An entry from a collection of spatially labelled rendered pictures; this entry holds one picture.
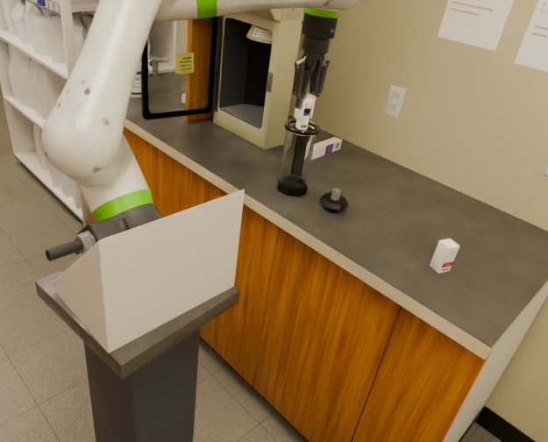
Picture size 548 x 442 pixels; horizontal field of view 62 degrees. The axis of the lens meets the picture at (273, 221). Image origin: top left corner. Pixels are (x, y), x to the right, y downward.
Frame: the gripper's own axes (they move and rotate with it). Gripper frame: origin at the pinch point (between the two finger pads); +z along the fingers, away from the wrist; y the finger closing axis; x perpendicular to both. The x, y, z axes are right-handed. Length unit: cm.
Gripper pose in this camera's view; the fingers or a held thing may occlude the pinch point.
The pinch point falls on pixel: (304, 107)
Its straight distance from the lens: 142.9
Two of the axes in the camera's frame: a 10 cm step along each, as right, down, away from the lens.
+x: 7.0, 4.5, -5.5
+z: -1.4, 8.5, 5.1
